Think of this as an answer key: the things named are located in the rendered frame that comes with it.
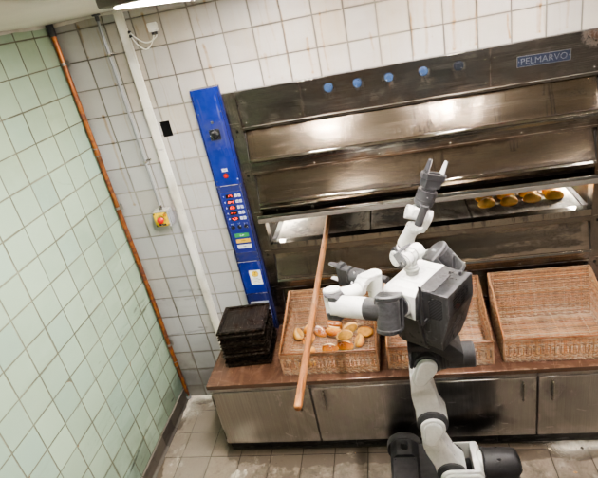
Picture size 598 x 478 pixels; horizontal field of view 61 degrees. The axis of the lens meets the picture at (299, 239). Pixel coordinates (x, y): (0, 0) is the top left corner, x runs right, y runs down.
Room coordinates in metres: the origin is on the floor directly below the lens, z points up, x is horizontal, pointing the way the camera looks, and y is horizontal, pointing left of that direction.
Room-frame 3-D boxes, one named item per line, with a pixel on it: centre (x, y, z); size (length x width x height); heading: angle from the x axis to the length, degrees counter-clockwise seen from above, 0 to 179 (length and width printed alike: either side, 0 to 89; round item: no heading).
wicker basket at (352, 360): (2.46, -0.07, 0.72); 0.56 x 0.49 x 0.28; 76
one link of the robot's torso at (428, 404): (1.76, -0.44, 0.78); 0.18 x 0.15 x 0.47; 167
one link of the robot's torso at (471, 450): (1.73, -0.55, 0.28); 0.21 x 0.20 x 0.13; 77
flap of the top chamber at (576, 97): (2.59, -0.70, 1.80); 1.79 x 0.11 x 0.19; 77
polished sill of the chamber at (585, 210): (2.61, -0.71, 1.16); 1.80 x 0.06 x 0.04; 77
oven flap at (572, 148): (2.59, -0.70, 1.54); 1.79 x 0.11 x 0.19; 77
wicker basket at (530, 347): (2.19, -1.24, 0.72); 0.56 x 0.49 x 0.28; 76
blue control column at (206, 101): (3.73, 0.12, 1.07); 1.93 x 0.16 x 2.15; 167
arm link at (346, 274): (2.06, -0.20, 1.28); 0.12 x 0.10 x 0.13; 42
